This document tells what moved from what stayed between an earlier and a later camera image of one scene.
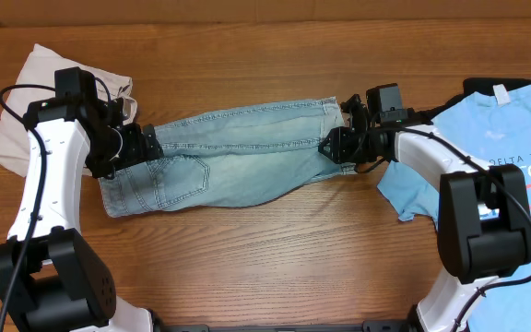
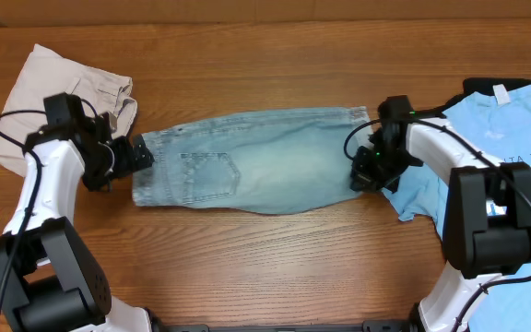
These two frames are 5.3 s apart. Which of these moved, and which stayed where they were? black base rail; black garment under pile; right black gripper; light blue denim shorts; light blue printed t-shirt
Moved: light blue denim shorts; right black gripper
Stayed: light blue printed t-shirt; black base rail; black garment under pile
